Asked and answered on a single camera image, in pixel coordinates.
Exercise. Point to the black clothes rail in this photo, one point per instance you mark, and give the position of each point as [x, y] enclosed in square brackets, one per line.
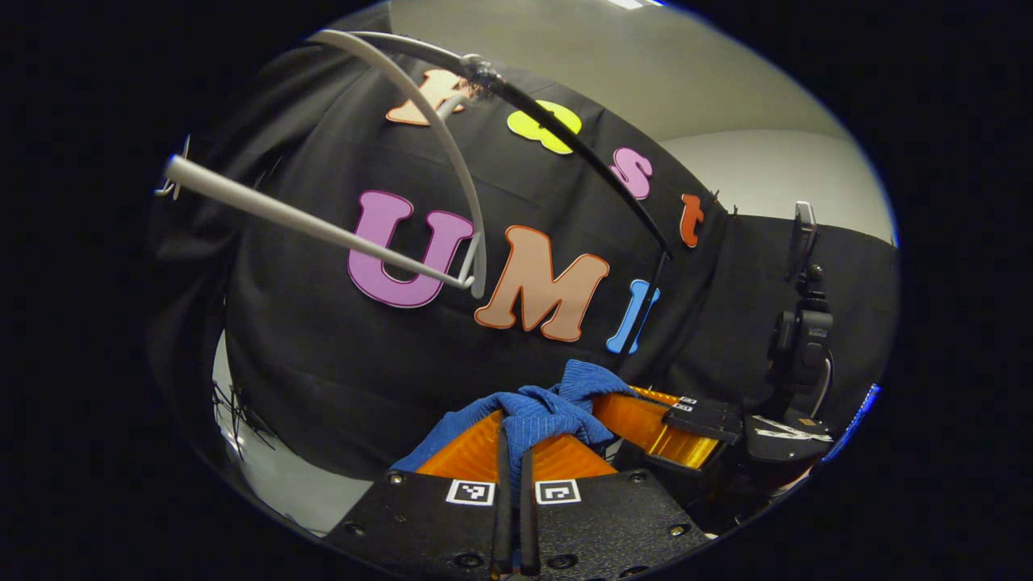
[516, 96]

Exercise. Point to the white hanger with taped hook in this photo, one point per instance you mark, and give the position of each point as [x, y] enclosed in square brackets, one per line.
[282, 213]

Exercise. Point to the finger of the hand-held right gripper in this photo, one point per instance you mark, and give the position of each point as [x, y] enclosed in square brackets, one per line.
[702, 424]
[710, 403]

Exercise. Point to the ceiling light panel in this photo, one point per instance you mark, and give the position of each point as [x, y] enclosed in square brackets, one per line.
[637, 3]

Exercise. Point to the black backdrop cloth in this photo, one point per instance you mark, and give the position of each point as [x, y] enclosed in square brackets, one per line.
[323, 347]

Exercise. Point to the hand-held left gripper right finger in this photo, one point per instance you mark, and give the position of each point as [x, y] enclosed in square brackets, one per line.
[529, 516]

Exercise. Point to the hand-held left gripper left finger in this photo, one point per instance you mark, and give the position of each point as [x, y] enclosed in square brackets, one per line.
[503, 516]

